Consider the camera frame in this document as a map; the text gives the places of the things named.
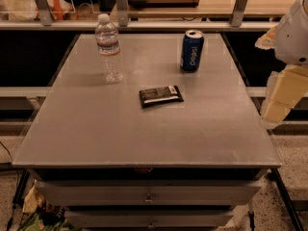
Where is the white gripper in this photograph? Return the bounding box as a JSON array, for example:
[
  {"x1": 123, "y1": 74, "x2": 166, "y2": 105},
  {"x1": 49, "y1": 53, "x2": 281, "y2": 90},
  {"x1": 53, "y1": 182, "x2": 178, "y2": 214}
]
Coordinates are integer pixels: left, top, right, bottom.
[{"x1": 255, "y1": 0, "x2": 308, "y2": 123}]

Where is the clear plastic water bottle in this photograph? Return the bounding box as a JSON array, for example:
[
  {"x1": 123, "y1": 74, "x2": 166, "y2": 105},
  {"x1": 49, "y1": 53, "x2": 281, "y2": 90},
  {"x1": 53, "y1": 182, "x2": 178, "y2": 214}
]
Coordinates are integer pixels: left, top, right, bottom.
[{"x1": 95, "y1": 13, "x2": 123, "y2": 84}]

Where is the blue Pepsi soda can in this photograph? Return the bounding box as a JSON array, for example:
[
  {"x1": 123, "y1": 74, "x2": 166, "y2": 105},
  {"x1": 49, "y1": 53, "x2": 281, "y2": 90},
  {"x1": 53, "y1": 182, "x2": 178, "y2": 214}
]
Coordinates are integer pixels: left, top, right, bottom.
[{"x1": 180, "y1": 30, "x2": 204, "y2": 72}]

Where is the black snack bar wrapper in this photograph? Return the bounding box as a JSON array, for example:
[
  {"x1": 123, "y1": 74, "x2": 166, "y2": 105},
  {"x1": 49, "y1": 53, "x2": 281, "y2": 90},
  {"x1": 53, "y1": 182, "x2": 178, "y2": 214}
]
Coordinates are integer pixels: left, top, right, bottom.
[{"x1": 139, "y1": 86, "x2": 184, "y2": 108}]

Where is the grey upper drawer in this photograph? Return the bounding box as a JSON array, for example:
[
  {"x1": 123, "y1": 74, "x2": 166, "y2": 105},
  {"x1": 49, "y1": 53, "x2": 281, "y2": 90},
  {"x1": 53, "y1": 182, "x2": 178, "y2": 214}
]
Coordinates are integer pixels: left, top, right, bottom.
[{"x1": 36, "y1": 181, "x2": 261, "y2": 207}]

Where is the grey drawer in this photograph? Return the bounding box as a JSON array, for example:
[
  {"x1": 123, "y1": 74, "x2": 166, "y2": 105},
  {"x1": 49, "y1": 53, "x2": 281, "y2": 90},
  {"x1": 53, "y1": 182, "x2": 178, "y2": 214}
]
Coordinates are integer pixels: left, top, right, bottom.
[
  {"x1": 36, "y1": 181, "x2": 261, "y2": 207},
  {"x1": 65, "y1": 210, "x2": 233, "y2": 229}
]

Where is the grey lower drawer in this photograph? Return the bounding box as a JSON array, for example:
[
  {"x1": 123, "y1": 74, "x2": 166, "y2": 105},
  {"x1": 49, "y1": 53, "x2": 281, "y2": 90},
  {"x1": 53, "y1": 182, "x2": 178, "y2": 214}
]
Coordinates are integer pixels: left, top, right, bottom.
[{"x1": 65, "y1": 210, "x2": 233, "y2": 229}]

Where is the white and orange plastic bag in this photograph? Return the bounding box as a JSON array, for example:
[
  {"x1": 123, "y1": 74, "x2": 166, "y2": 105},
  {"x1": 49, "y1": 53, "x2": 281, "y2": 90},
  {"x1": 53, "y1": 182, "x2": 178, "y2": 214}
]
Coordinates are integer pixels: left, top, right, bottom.
[{"x1": 0, "y1": 0, "x2": 74, "y2": 21}]

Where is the green patterned bag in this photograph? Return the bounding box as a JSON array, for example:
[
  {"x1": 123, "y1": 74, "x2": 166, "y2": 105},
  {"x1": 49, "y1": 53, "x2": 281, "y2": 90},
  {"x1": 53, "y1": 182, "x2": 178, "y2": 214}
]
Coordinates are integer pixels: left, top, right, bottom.
[{"x1": 17, "y1": 182, "x2": 82, "y2": 231}]

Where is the grey metal shelf rail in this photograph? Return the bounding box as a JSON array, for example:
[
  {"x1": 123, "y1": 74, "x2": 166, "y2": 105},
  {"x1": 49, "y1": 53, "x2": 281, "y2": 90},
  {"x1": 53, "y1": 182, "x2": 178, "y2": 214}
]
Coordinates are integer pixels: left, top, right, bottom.
[{"x1": 0, "y1": 20, "x2": 278, "y2": 32}]

